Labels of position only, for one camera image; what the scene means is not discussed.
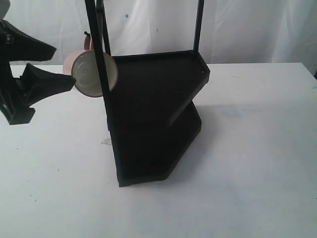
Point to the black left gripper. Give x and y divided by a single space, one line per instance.
34 84

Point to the pink ceramic mug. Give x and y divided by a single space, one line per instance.
81 64

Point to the black two-tier metal rack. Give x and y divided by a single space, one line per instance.
150 112

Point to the white backdrop curtain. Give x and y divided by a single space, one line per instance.
233 31

